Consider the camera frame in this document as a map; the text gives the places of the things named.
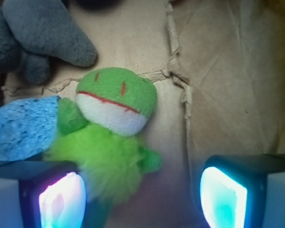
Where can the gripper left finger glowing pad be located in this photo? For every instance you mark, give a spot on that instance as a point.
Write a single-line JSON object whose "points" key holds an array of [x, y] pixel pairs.
{"points": [[41, 194]]}

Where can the brown paper bag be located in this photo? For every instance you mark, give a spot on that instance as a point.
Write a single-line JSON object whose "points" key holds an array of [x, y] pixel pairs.
{"points": [[219, 67]]}

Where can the blue sponge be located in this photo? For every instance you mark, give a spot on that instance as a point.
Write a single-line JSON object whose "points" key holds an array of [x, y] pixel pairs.
{"points": [[27, 127]]}

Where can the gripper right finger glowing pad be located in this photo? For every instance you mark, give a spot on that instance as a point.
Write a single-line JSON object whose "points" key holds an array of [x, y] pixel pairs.
{"points": [[244, 191]]}

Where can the green plush frog toy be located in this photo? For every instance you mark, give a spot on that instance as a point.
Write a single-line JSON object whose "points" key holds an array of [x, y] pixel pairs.
{"points": [[98, 131]]}

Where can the grey plush mouse toy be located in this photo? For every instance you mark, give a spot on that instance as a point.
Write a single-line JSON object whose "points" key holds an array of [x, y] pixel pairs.
{"points": [[32, 31]]}

